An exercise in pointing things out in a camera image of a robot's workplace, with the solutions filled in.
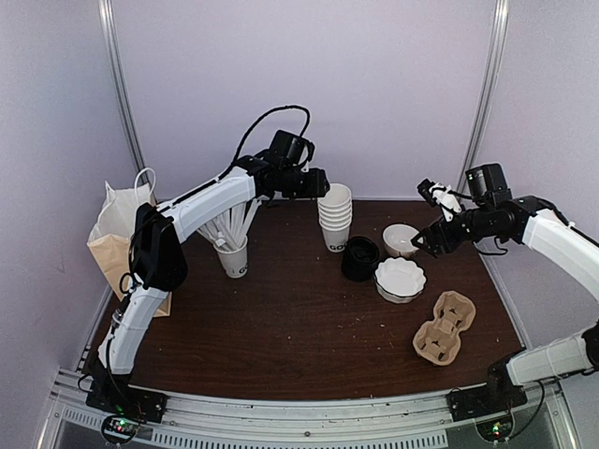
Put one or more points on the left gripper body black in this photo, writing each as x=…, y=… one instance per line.
x=293, y=187

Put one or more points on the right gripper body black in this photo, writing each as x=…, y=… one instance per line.
x=481, y=228

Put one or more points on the stack of white paper cups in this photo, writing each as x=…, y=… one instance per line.
x=335, y=215

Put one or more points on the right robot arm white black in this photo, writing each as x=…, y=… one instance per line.
x=534, y=223

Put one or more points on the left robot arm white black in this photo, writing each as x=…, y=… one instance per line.
x=155, y=264

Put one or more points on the brown paper takeout bag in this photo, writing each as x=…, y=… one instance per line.
x=110, y=236

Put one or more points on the plain white round bowl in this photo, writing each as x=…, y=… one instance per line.
x=397, y=240

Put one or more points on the white scalloped bowl black rim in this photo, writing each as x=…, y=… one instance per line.
x=399, y=281

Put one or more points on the stack of black cup lids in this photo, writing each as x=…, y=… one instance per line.
x=360, y=259

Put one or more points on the bundle of wrapped white straws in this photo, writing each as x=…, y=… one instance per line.
x=229, y=229

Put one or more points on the white cup holding straws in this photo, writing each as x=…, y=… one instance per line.
x=234, y=263

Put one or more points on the brown cardboard cup carrier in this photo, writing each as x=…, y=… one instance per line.
x=438, y=340

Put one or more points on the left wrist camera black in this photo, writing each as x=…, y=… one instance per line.
x=287, y=150

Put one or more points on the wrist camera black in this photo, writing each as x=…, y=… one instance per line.
x=487, y=183
x=287, y=150

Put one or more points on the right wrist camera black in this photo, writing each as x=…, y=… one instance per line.
x=487, y=183

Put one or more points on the right aluminium corner post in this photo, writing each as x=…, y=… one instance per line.
x=489, y=82

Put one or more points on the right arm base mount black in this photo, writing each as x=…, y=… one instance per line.
x=497, y=395

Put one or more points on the aluminium front rail frame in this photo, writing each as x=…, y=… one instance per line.
x=414, y=421

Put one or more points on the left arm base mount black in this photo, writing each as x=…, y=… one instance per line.
x=113, y=394

